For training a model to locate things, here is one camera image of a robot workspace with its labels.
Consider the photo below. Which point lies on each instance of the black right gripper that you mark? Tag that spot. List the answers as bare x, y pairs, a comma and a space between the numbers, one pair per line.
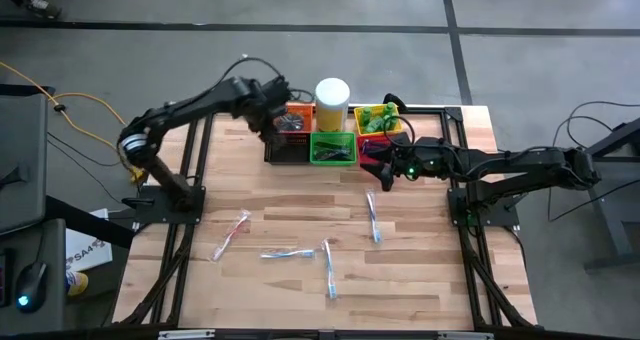
422, 157

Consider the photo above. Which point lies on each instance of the silver metal bracket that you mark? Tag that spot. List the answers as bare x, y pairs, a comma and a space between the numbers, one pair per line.
465, 335
186, 334

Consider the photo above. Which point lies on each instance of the green shampoo bottle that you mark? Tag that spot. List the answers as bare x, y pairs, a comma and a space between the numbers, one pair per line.
395, 119
386, 121
375, 125
389, 108
366, 114

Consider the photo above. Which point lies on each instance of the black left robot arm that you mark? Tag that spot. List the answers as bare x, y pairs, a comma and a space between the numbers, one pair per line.
175, 112

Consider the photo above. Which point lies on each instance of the blue disposable razor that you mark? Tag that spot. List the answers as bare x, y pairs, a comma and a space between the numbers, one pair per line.
372, 150
370, 143

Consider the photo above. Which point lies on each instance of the black plastic basket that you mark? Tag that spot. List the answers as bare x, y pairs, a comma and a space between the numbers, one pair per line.
287, 152

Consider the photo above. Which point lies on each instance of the yellow white wipes canister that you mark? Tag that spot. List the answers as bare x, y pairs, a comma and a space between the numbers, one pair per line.
332, 102

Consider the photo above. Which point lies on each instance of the black desk support bar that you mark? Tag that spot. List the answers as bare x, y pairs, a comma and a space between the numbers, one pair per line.
90, 222

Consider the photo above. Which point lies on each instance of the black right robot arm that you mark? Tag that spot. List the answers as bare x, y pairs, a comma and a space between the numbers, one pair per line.
525, 162

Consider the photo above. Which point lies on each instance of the dark keyboard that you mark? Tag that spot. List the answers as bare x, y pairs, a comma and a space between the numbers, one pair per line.
6, 280

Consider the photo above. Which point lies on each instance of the yellow blue small container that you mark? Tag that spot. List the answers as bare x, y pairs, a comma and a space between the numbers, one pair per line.
77, 283

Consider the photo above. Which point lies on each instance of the yellow plastic basket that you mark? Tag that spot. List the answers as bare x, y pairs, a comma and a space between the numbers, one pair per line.
357, 115

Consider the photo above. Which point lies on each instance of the person's foot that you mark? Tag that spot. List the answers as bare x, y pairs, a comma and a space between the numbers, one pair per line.
40, 2

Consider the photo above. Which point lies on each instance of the green plastic basket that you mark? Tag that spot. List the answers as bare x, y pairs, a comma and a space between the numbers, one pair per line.
332, 136

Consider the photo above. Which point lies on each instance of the grey desk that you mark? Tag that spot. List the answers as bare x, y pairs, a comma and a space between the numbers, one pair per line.
20, 155

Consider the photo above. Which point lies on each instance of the red white toothbrush in bag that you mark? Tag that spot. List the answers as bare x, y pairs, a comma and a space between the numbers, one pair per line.
230, 235

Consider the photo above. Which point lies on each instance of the black aluminium table frame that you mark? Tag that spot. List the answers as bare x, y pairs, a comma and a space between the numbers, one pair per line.
235, 280

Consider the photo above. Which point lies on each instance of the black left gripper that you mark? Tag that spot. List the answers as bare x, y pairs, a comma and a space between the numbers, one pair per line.
267, 102

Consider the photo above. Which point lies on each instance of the black desk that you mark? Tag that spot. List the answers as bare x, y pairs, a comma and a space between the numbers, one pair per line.
615, 190

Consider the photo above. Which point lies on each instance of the red plastic basket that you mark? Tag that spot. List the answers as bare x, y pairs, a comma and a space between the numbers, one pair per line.
360, 147

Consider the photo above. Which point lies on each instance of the blue white toothbrush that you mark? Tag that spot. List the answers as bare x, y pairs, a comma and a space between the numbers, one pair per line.
372, 215
330, 270
287, 253

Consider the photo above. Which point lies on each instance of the black computer mouse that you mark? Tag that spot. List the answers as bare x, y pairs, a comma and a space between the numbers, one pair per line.
31, 285

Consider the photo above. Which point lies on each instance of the orange plastic basket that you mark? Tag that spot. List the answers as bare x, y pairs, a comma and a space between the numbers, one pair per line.
306, 111

